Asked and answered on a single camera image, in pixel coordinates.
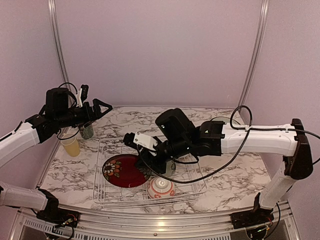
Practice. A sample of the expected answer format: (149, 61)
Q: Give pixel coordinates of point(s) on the yellow mug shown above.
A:
(70, 144)

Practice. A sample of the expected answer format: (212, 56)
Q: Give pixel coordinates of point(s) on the white and pink bowl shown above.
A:
(160, 188)

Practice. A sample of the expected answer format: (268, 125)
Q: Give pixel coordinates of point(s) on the dark red floral plate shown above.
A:
(121, 171)

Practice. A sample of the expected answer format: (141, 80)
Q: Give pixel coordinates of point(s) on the right aluminium frame post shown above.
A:
(258, 42)

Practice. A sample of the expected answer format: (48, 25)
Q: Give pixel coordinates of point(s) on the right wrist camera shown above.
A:
(140, 139)

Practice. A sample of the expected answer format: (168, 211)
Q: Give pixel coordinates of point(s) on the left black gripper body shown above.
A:
(86, 117)

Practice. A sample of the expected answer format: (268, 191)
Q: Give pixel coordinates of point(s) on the aluminium frame post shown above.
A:
(57, 40)
(258, 42)

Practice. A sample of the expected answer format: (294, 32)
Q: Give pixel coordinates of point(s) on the pale green ceramic bowl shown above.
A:
(172, 167)

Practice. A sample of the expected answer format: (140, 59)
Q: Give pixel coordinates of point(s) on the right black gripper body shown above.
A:
(160, 167)

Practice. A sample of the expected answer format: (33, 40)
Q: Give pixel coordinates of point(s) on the light teal plate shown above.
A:
(225, 120)

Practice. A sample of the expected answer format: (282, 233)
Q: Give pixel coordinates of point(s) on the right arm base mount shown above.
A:
(248, 218)

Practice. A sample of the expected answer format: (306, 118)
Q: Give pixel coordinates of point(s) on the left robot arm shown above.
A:
(62, 109)

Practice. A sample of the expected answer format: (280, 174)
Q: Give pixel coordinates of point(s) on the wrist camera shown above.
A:
(82, 95)
(140, 139)

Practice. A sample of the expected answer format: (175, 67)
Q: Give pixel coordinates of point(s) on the left aluminium frame post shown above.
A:
(57, 40)

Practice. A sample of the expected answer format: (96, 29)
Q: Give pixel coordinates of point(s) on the floral ceramic tumbler cup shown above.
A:
(86, 131)

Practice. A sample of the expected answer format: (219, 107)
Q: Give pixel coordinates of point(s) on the white wire dish rack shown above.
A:
(108, 195)

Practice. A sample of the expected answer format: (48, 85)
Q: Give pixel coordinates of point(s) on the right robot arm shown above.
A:
(214, 138)

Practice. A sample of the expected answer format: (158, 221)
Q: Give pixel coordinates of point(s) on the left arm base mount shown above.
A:
(59, 216)

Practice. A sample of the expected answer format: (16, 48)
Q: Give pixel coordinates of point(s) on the aluminium front frame rail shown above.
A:
(112, 225)

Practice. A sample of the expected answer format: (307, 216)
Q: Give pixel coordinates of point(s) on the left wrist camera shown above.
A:
(82, 95)

